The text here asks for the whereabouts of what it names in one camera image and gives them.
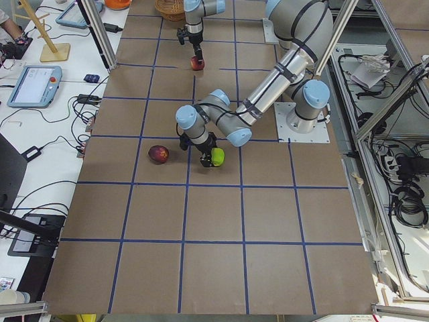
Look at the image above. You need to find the red yellow apple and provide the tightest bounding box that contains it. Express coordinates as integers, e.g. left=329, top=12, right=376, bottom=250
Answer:
left=190, top=56, right=205, bottom=71

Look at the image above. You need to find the dark red apple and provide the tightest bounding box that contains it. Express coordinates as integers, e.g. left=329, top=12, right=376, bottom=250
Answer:
left=148, top=145, right=170, bottom=164

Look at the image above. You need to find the wooden stand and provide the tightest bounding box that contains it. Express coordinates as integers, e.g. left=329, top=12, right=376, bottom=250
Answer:
left=15, top=0, right=70, bottom=63

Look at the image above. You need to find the aluminium frame post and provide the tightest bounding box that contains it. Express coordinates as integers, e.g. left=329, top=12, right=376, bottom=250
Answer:
left=77, top=0, right=117, bottom=71

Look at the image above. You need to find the teach pendant tablet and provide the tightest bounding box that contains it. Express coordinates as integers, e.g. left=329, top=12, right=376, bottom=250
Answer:
left=56, top=1, right=87, bottom=30
left=7, top=65, right=62, bottom=109

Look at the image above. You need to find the black power adapter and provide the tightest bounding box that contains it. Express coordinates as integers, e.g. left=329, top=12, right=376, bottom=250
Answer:
left=103, top=23, right=123, bottom=33

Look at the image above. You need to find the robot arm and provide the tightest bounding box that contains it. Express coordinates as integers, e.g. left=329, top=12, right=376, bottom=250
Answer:
left=176, top=0, right=226, bottom=70
left=176, top=1, right=333, bottom=168

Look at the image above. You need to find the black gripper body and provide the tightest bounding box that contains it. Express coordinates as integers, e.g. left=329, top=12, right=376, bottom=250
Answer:
left=176, top=28, right=203, bottom=47
left=179, top=131, right=218, bottom=168

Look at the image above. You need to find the woven wicker basket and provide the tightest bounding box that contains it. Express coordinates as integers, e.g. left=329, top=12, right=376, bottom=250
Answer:
left=155, top=0, right=185, bottom=21

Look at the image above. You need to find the orange bucket with lid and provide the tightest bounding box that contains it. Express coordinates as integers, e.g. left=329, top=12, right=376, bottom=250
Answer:
left=104, top=0, right=132, bottom=10

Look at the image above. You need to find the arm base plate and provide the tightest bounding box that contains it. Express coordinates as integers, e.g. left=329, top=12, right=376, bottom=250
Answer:
left=262, top=17, right=279, bottom=45
left=274, top=102, right=330, bottom=144

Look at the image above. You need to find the green apple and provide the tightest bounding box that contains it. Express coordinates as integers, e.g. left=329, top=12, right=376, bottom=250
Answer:
left=211, top=148, right=225, bottom=167

